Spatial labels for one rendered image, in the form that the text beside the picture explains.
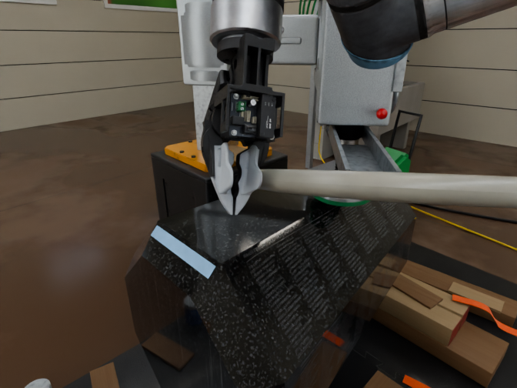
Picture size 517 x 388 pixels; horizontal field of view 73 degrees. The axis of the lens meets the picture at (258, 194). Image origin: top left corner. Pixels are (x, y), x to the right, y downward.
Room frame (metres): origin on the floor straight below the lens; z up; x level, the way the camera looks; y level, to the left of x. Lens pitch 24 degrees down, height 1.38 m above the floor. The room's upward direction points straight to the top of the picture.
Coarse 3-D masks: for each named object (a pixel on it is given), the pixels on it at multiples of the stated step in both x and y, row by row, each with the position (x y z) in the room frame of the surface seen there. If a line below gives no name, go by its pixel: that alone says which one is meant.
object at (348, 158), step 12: (336, 132) 1.05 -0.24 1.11; (372, 132) 1.05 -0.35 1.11; (336, 144) 0.94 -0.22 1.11; (372, 144) 0.98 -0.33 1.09; (336, 156) 0.91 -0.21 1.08; (348, 156) 0.95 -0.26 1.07; (360, 156) 0.95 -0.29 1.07; (372, 156) 0.95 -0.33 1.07; (384, 156) 0.83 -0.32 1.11; (348, 168) 0.73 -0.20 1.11; (360, 168) 0.85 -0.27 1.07; (372, 168) 0.85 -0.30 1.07; (384, 168) 0.82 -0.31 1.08; (396, 168) 0.73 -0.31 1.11
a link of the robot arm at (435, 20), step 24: (384, 0) 0.46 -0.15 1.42; (408, 0) 0.47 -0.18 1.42; (432, 0) 0.47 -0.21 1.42; (456, 0) 0.46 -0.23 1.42; (480, 0) 0.45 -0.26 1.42; (504, 0) 0.45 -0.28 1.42; (336, 24) 0.52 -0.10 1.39; (360, 24) 0.48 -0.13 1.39; (384, 24) 0.48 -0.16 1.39; (408, 24) 0.48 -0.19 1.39; (432, 24) 0.48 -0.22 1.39; (456, 24) 0.48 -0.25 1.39; (360, 48) 0.51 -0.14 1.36; (384, 48) 0.50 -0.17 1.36; (408, 48) 0.52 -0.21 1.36
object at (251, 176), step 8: (240, 152) 0.45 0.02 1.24; (248, 152) 0.44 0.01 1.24; (256, 152) 0.42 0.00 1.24; (240, 160) 0.43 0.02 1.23; (248, 160) 0.44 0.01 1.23; (256, 160) 0.42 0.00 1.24; (240, 168) 0.43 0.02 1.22; (248, 168) 0.43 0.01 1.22; (256, 168) 0.41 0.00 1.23; (240, 176) 0.43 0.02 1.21; (248, 176) 0.42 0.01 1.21; (256, 176) 0.40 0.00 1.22; (240, 184) 0.42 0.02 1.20; (248, 184) 0.42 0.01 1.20; (256, 184) 0.40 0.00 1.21; (240, 192) 0.42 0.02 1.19; (248, 192) 0.41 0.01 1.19; (240, 200) 0.41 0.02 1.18; (240, 208) 0.41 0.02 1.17
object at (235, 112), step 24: (240, 48) 0.43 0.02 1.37; (264, 48) 0.43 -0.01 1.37; (240, 72) 0.42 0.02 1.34; (264, 72) 0.44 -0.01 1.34; (216, 96) 0.44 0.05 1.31; (240, 96) 0.42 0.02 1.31; (264, 96) 0.41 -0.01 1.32; (216, 120) 0.44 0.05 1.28; (240, 120) 0.39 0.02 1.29; (264, 120) 0.40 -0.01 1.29
